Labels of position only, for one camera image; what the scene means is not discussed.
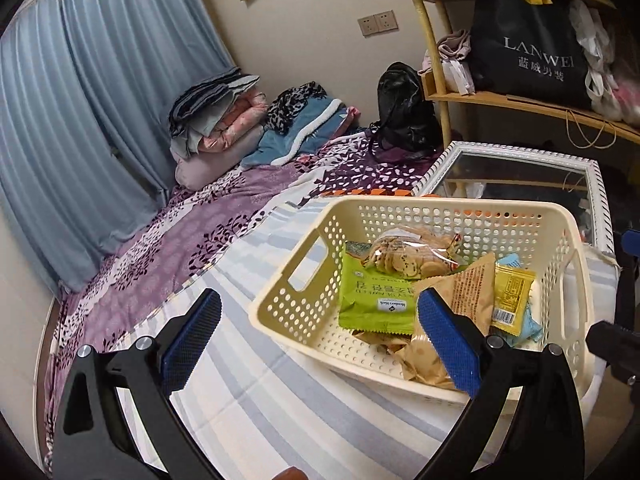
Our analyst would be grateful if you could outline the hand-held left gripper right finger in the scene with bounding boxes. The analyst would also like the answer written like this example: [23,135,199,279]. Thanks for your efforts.
[417,288,586,480]

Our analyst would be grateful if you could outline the orange black strip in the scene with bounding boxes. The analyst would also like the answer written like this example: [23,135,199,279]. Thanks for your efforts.
[320,189,416,199]

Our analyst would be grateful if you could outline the tan snack packet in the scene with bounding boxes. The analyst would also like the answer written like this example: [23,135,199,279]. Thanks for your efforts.
[350,327,456,391]
[420,252,497,336]

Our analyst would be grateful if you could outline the black leather bag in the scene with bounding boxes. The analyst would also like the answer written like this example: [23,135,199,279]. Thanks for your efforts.
[372,61,443,156]

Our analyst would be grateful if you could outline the blue fleece garment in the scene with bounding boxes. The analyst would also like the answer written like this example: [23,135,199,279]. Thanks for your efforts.
[241,96,358,168]

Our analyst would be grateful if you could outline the green seaweed packet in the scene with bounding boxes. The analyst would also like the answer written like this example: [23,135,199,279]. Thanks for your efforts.
[338,240,426,336]

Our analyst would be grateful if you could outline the white plastic bags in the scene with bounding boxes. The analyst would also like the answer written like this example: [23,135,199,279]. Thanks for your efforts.
[570,0,626,121]

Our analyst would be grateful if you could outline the clear bag of round cookies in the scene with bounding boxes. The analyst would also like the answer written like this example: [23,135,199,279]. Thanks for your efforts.
[362,226,463,281]

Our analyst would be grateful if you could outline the white folded garment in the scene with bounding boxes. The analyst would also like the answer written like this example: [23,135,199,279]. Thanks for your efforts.
[445,57,476,96]

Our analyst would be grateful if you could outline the black shopping bag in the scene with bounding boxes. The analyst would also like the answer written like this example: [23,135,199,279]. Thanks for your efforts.
[465,0,593,111]

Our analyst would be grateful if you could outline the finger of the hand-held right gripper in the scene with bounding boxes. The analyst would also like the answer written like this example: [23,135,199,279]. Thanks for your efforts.
[586,320,640,386]
[612,230,640,331]

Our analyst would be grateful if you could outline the pink folded garment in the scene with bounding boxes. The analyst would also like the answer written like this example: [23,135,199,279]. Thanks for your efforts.
[417,30,473,73]

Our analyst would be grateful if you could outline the bamboo shelf rack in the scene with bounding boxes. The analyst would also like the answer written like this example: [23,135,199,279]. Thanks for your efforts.
[387,0,640,171]

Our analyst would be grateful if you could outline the folded grey blanket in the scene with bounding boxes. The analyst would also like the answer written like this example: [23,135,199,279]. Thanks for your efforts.
[167,72,261,141]

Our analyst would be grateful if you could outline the leopard print scarf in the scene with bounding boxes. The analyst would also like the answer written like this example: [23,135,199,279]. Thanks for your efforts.
[264,81,328,135]

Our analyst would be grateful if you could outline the pink floral quilt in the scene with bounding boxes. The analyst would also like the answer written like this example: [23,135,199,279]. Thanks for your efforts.
[197,91,268,153]

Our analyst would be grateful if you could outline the pink plastic bag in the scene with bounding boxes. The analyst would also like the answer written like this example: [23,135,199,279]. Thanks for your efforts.
[610,50,640,126]

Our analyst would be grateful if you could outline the blue white striped sheet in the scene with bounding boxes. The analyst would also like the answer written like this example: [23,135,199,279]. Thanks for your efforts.
[107,192,621,480]

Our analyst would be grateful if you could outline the white framed mirror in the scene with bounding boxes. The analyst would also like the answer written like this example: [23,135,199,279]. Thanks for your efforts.
[410,141,616,256]

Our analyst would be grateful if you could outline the light blue snack packet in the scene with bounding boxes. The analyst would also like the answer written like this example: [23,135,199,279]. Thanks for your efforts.
[497,254,543,348]

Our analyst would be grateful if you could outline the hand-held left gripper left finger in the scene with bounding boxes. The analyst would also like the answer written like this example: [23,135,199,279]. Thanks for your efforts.
[50,288,223,480]

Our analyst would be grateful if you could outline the grey-blue curtain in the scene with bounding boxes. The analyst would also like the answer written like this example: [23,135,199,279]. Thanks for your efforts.
[0,0,241,293]

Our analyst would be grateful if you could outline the purple floral bedsheet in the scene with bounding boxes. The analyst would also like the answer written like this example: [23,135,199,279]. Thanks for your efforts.
[42,127,451,476]

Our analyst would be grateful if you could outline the cream perforated plastic basket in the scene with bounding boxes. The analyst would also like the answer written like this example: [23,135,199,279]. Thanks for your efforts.
[248,196,598,418]

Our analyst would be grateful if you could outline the yellow snack packet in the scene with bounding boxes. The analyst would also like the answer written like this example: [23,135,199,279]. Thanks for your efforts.
[490,262,537,336]

